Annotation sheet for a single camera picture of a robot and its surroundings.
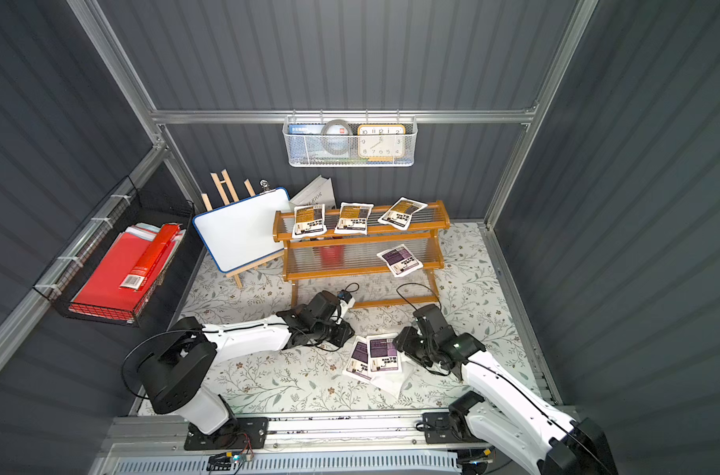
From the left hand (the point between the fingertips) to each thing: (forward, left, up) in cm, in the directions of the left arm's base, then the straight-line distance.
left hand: (355, 335), depth 85 cm
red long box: (+10, +50, +25) cm, 56 cm away
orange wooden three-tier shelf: (+29, -1, +9) cm, 31 cm away
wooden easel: (+21, +40, +3) cm, 45 cm away
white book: (+41, +12, +20) cm, 47 cm away
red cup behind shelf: (+30, +9, 0) cm, 31 cm away
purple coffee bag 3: (-7, 0, -4) cm, 8 cm away
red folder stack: (0, +57, +24) cm, 62 cm away
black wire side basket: (+23, +60, +30) cm, 71 cm away
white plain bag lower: (-12, -10, -3) cm, 16 cm away
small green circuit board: (-29, +33, -8) cm, 45 cm away
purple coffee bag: (+18, -13, +13) cm, 26 cm away
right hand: (-5, -12, +3) cm, 13 cm away
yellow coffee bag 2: (+22, 0, +26) cm, 34 cm away
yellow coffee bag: (+22, +12, +26) cm, 36 cm away
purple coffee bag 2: (-5, -8, -3) cm, 10 cm away
